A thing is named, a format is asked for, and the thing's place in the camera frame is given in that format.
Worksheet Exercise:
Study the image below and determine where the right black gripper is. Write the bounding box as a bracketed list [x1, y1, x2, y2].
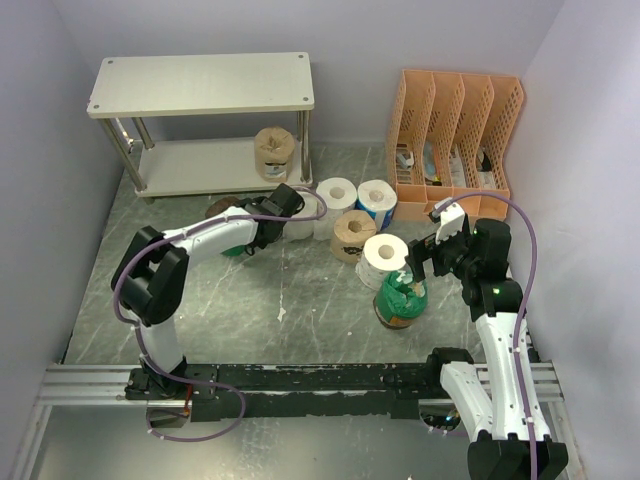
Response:
[405, 220, 478, 281]

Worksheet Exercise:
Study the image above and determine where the green torn-wrapped paper roll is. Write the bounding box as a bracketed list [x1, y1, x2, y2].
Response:
[373, 270, 428, 330]

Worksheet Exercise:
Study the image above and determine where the brown-green paper roll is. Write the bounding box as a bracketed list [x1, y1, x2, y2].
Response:
[205, 196, 255, 256]

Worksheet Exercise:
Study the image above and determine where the kraft-wrapped paper roll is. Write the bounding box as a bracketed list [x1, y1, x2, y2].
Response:
[254, 127, 296, 182]
[330, 210, 377, 264]

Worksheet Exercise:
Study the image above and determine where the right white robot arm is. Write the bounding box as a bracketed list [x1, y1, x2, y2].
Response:
[406, 213, 569, 479]

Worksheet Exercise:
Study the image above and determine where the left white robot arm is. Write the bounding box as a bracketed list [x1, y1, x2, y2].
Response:
[111, 184, 305, 399]

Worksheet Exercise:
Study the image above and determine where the white two-tier shelf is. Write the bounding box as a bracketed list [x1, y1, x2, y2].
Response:
[87, 52, 315, 202]

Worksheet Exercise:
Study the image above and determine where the white paper roll left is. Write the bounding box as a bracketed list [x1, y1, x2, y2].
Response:
[282, 192, 318, 242]

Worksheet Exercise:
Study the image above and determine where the white paper roll front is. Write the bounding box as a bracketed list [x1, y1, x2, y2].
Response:
[355, 234, 408, 291]

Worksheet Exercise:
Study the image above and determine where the blue-wrapped white paper roll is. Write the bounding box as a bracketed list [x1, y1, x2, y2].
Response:
[356, 179, 398, 232]

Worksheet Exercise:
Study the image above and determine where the white paper roll middle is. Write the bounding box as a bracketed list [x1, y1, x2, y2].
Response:
[313, 177, 357, 241]

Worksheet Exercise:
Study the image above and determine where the orange file organizer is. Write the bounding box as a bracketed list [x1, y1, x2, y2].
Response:
[385, 69, 525, 222]

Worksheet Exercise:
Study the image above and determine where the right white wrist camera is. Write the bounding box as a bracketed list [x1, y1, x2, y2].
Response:
[430, 198, 467, 244]

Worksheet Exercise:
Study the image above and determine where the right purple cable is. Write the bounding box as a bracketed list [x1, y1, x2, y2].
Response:
[428, 192, 542, 480]

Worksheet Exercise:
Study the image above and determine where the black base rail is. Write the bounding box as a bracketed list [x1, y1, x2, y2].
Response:
[124, 363, 452, 422]

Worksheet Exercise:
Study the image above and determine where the aluminium frame rail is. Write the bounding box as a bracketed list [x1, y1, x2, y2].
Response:
[37, 363, 151, 406]

